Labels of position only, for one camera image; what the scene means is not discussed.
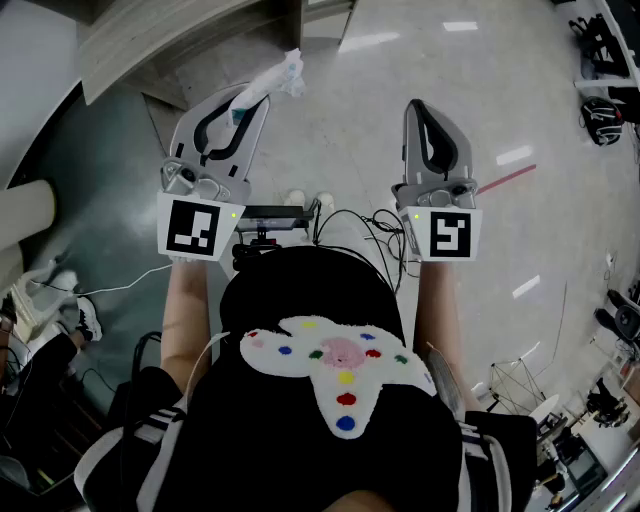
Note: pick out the person's white shoe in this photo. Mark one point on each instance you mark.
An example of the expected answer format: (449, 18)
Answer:
(295, 197)
(325, 201)

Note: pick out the person's right white shoe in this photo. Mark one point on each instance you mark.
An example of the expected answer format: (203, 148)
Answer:
(325, 201)

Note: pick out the person's left forearm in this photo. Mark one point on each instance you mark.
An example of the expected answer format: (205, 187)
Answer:
(185, 310)

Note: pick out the red floor tape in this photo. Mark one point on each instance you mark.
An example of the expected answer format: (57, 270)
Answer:
(507, 178)

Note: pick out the person's left white shoe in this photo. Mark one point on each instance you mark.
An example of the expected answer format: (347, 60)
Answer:
(295, 197)

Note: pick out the black office chair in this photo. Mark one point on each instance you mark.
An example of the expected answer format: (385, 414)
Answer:
(600, 50)

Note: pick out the black shirt with plush patch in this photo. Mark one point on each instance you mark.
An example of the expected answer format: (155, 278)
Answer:
(280, 450)

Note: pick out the grey wood-grain desk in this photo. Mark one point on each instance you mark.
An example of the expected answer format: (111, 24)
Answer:
(175, 40)

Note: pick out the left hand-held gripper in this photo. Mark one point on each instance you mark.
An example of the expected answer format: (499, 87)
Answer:
(192, 227)

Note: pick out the person's right forearm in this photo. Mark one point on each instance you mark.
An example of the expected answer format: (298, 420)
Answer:
(435, 310)

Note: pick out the white plastic-wrapped packet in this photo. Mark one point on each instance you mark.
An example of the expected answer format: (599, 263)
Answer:
(280, 75)

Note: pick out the black backpack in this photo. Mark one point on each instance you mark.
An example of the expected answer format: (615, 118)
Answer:
(602, 120)

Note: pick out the beige cylindrical cushion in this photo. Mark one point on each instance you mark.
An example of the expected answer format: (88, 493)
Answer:
(25, 215)

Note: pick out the white plastic stand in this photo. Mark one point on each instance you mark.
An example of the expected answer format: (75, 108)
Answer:
(30, 292)

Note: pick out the black round speaker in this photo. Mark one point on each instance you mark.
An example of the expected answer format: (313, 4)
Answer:
(627, 320)

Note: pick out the black chest camera bar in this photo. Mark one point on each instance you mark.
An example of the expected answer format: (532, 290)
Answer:
(270, 217)

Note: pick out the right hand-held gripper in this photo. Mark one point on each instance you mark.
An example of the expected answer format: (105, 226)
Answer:
(450, 235)

